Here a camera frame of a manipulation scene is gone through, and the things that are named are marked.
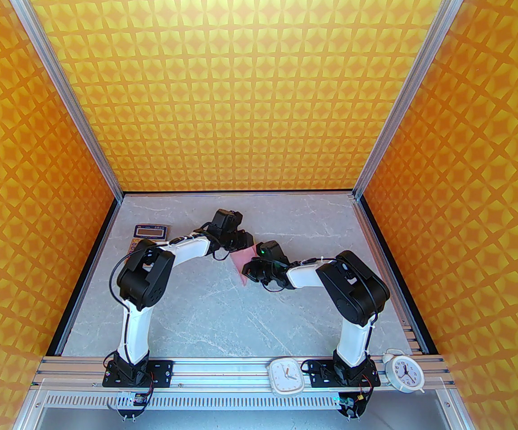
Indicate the pink paper sheet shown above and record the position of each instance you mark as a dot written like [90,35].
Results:
[243,260]

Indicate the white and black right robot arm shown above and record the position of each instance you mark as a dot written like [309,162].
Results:
[355,289]

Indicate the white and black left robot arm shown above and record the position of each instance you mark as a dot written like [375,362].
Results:
[144,280]

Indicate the square white table clock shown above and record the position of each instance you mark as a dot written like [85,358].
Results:
[286,376]

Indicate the calculator with yellow keys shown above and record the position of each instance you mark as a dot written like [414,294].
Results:
[151,231]

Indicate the small circuit board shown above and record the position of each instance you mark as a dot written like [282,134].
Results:
[351,403]
[127,401]

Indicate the round white alarm clock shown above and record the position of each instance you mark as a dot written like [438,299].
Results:
[404,372]

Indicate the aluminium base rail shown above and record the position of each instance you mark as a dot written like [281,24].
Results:
[223,370]

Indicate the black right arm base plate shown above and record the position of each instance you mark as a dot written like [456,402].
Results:
[317,376]

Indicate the side rail with black trim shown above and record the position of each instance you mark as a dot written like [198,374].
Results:
[379,240]
[105,240]

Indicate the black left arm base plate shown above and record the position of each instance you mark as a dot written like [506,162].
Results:
[162,372]

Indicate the aluminium corner post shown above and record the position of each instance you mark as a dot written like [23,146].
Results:
[64,85]
[410,83]

